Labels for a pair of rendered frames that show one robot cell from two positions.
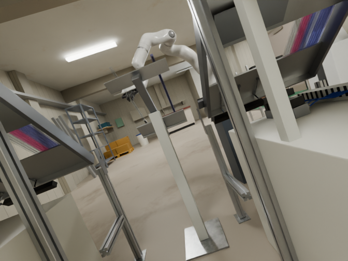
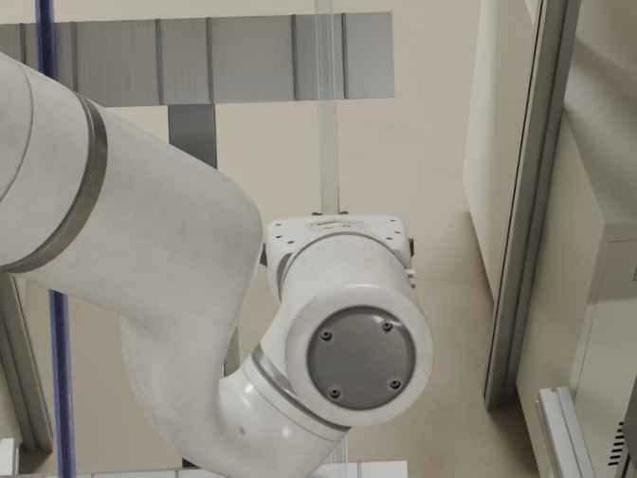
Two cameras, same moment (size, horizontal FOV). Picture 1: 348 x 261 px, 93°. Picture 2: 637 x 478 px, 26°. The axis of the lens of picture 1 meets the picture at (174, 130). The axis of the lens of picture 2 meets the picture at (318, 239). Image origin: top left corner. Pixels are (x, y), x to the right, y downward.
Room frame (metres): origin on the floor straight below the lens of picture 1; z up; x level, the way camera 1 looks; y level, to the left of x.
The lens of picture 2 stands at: (1.77, 0.08, 1.75)
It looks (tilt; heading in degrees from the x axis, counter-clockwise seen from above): 47 degrees down; 173
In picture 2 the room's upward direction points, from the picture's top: straight up
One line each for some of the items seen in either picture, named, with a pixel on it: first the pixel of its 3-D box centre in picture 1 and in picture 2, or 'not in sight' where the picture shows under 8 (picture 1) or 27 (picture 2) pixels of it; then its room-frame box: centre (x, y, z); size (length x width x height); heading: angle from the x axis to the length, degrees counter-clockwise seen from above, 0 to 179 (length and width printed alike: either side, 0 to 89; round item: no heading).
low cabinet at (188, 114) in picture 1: (172, 122); not in sight; (9.09, -0.07, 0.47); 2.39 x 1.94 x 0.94; 6
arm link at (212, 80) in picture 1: (211, 71); not in sight; (1.44, -0.48, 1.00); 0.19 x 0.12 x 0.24; 19
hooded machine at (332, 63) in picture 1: (328, 59); not in sight; (3.77, -3.85, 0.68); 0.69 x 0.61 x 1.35; 6
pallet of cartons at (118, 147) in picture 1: (118, 148); not in sight; (7.15, 2.53, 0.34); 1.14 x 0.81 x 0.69; 96
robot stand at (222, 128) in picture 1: (234, 141); not in sight; (1.47, -0.47, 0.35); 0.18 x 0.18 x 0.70; 6
